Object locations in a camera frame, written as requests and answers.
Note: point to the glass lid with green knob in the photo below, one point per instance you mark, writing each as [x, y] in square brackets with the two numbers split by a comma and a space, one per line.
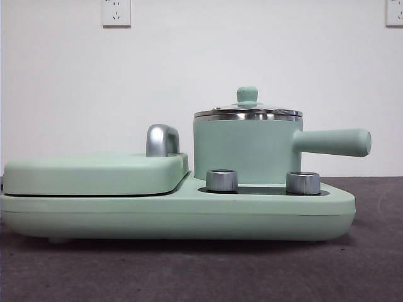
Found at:
[247, 94]

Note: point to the silver control knob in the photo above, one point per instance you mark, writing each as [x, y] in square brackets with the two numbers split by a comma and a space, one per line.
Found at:
[222, 181]
[303, 183]

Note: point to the white wall socket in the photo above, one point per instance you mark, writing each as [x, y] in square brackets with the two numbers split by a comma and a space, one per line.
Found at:
[116, 12]
[395, 12]

